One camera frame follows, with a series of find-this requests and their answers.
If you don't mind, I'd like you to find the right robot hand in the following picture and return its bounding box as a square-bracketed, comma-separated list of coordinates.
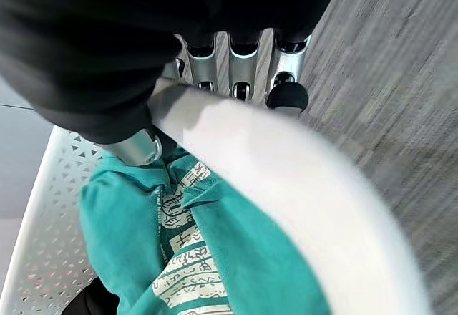
[0, 0, 350, 168]

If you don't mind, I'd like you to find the white perforated laundry basket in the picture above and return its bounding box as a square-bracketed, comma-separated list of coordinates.
[0, 84, 436, 315]

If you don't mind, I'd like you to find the teal printed garment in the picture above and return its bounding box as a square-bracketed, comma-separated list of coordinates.
[79, 146, 332, 315]

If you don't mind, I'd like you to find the black garment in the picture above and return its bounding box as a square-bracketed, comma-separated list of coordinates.
[60, 278, 121, 315]

